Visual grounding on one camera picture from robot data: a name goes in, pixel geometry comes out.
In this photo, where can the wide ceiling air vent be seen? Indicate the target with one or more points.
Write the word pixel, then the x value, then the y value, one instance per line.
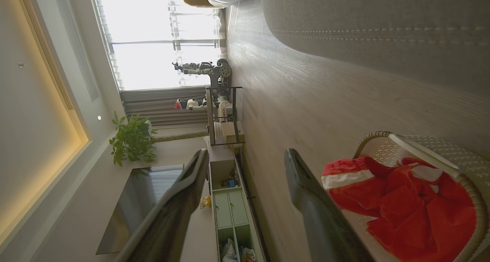
pixel 78 47

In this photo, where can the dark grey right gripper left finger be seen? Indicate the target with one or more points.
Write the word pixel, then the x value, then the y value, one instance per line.
pixel 168 220

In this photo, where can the small yellow toy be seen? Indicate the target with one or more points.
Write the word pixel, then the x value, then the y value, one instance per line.
pixel 206 202

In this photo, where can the green leafy house plant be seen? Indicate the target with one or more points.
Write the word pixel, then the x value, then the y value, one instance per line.
pixel 132 139

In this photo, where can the red garment with white band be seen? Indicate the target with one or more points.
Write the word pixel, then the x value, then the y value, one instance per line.
pixel 346 179

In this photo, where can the colourful packaged bag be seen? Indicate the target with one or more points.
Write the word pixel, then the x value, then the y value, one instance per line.
pixel 247 255

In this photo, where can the narrow linear ceiling vent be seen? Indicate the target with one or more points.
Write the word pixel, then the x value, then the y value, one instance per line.
pixel 48 51

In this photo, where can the dark metal frame rack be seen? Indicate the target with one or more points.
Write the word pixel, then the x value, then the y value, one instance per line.
pixel 210 112

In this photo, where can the red white-striped sports garment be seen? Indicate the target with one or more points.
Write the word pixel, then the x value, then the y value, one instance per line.
pixel 421 220

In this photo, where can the white sheer window curtain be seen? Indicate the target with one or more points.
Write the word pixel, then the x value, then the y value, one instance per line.
pixel 153 32

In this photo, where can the white woven-rim laundry basket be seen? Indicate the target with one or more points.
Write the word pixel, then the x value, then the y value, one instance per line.
pixel 451 154

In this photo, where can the tall speckled plant pot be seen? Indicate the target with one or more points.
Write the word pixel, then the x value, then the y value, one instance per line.
pixel 180 136

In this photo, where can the grey fabric sofa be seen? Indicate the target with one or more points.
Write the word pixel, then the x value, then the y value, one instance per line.
pixel 383 17

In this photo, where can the black flat-screen television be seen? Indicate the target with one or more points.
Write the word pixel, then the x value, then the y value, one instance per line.
pixel 134 208

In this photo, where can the brown cardboard box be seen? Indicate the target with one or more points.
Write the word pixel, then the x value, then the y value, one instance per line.
pixel 231 131

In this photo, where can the pale green TV cabinet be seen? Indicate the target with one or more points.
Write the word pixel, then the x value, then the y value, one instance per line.
pixel 229 208

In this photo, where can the white plastic bag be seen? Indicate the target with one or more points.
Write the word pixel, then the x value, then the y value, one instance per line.
pixel 229 251

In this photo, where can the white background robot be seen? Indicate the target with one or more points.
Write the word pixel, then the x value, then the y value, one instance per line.
pixel 193 103

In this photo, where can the grey background robot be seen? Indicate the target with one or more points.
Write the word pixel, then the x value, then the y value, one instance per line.
pixel 206 68

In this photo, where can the grey pleated curtain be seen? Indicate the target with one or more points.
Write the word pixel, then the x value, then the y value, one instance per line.
pixel 160 105

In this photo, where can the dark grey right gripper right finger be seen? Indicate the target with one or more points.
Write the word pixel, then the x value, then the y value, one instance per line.
pixel 321 223

